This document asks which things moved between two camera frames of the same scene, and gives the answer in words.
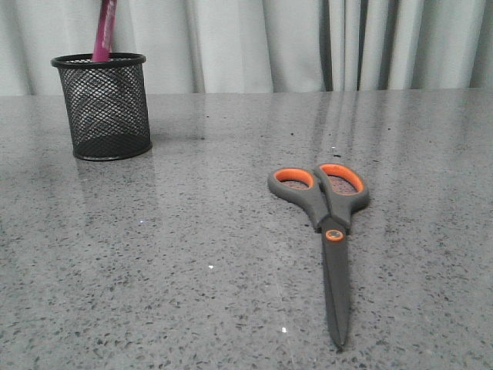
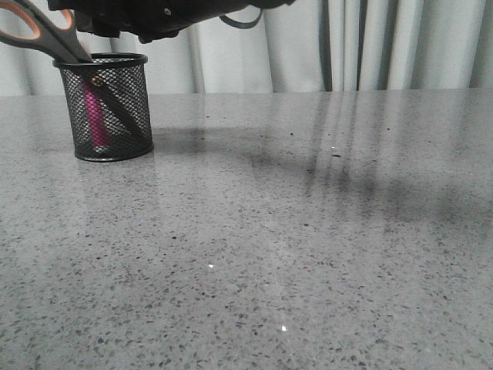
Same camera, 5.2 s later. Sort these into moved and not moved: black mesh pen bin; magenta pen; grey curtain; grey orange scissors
Moved: magenta pen; grey orange scissors
Not moved: black mesh pen bin; grey curtain
